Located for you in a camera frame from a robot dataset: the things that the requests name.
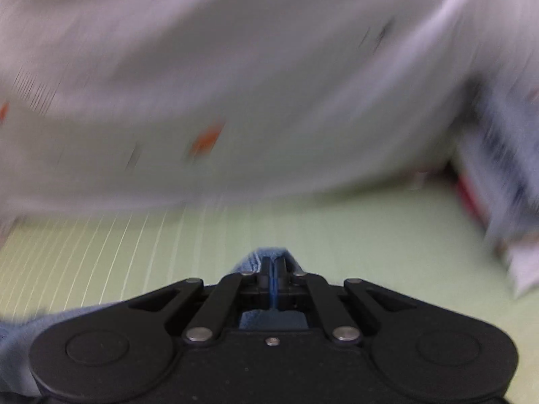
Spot white printed carrot sheet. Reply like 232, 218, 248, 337
1, 0, 538, 219

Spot green grid cutting mat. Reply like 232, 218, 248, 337
1, 181, 538, 403

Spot red folded garment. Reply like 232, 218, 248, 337
455, 174, 490, 228

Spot blue denim jeans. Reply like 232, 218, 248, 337
1, 248, 307, 403

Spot white folded cloth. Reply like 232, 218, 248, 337
503, 241, 539, 298

